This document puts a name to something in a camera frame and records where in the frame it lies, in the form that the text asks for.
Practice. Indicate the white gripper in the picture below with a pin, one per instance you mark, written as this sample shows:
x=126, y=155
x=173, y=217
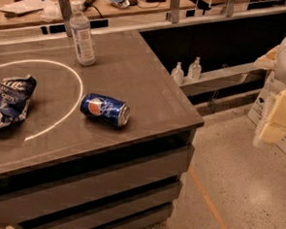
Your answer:
x=273, y=133

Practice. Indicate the blue pepsi can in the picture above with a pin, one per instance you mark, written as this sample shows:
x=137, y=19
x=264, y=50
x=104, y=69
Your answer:
x=107, y=108

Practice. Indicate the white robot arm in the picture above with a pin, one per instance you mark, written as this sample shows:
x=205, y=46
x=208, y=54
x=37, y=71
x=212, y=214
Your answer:
x=280, y=62

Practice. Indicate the white floor sign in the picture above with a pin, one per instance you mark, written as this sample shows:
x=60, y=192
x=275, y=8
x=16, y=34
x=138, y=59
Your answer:
x=261, y=108

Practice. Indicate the small clear bottle right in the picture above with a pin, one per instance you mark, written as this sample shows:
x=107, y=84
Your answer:
x=194, y=70

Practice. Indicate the small clear bottle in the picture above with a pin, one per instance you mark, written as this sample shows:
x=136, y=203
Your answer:
x=177, y=74
x=194, y=70

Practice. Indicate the small clear bottle left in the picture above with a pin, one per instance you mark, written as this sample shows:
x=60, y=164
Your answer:
x=177, y=74

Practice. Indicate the white blue cap object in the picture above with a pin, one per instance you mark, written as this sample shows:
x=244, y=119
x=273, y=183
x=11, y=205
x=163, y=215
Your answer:
x=120, y=3

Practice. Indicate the clear plastic water bottle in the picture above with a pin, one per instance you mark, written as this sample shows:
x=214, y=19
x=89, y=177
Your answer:
x=81, y=32

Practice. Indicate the white round mask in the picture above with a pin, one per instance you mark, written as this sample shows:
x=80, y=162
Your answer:
x=51, y=12

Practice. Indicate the blue crumpled chip bag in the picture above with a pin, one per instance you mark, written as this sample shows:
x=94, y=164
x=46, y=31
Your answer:
x=15, y=94

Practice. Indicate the white papers on desk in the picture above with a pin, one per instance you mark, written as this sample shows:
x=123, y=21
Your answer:
x=22, y=6

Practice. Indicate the grey metal post middle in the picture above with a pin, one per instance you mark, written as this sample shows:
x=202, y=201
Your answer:
x=174, y=11

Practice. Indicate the grey metal post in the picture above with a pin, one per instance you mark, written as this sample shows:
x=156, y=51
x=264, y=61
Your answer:
x=66, y=13
x=174, y=11

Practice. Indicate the grey metal post left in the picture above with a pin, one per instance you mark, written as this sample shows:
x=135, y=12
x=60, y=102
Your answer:
x=66, y=13

